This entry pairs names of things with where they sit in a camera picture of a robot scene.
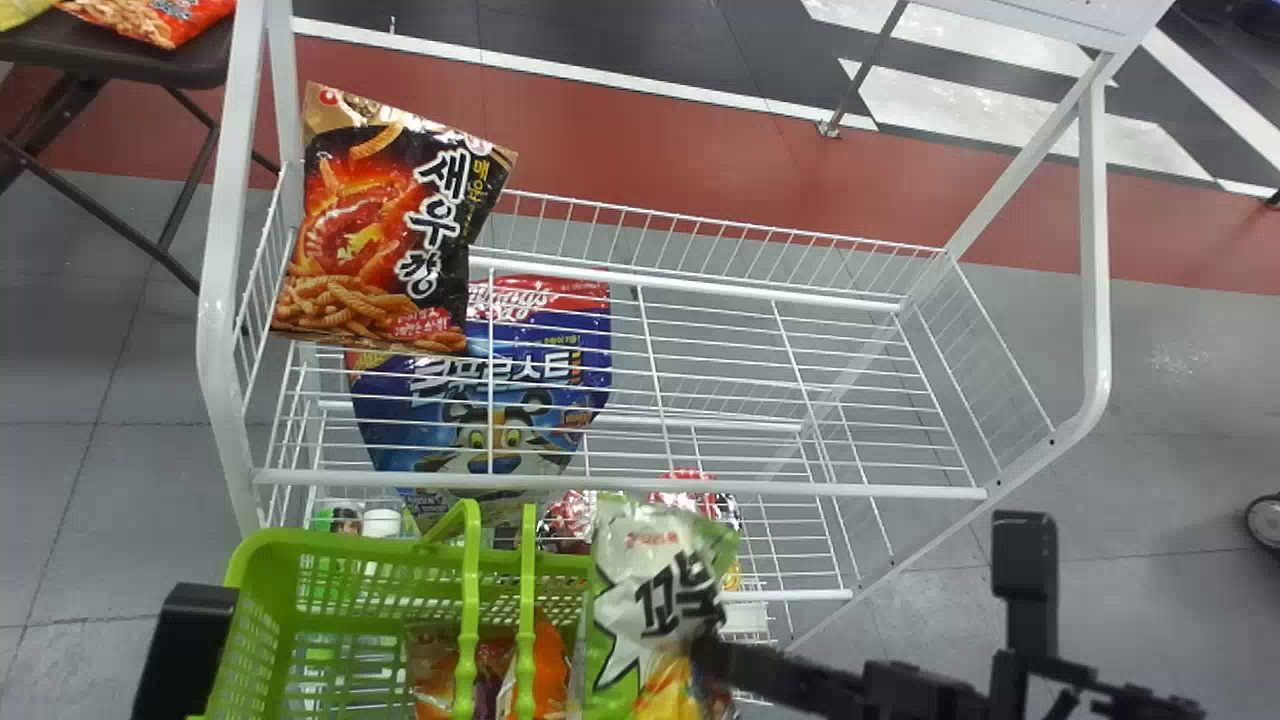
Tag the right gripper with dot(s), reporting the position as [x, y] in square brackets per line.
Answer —
[925, 698]

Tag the white green snack packet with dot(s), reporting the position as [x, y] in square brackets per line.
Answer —
[655, 580]

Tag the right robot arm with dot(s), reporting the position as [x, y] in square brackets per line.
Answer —
[1100, 702]

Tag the blue cereal bag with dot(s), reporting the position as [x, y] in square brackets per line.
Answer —
[520, 400]

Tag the white bottle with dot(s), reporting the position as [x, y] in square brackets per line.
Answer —
[382, 523]

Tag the green basket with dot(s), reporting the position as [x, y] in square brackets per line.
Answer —
[330, 600]

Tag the black red snack packet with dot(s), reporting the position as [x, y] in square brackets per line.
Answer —
[380, 220]

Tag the dark side table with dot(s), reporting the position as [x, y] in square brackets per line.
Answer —
[130, 62]

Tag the orange red snack packet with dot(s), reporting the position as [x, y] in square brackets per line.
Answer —
[160, 18]

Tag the yellow snack packet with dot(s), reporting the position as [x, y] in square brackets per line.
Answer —
[15, 8]

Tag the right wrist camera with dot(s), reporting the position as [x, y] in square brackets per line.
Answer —
[1025, 565]

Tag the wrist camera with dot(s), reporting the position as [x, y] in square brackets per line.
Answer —
[1025, 565]
[185, 650]

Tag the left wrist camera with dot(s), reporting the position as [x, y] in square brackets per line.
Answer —
[185, 650]

